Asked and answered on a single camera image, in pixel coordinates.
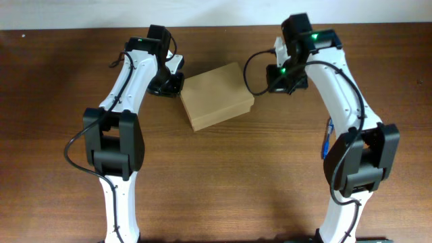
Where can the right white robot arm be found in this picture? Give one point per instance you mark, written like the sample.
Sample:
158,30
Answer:
363,153

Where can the blue pen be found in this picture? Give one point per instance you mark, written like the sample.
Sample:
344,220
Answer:
328,133

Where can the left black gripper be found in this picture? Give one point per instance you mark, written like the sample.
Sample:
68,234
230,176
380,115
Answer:
177,85

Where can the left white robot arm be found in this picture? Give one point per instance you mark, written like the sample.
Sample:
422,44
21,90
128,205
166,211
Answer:
113,137

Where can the brown cardboard box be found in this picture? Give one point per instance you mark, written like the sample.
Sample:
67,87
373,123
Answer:
215,96

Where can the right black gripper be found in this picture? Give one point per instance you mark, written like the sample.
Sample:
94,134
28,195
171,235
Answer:
274,85

